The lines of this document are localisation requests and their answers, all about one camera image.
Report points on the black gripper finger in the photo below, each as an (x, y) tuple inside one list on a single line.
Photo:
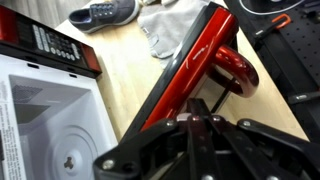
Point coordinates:
[(197, 107)]

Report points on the red microwave door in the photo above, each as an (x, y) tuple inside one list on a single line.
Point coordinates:
[(206, 50)]

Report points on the red and white microwave body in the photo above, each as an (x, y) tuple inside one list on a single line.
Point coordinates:
[(53, 121)]

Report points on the grey fabric garment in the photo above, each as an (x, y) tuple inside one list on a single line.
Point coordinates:
[(166, 23)]

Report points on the black pegboard panel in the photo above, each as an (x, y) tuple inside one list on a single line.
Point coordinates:
[(290, 55)]

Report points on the dark blue sneaker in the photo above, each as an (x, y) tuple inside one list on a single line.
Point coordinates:
[(100, 15)]

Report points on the orange handled clamp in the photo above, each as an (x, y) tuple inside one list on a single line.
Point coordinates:
[(276, 23)]

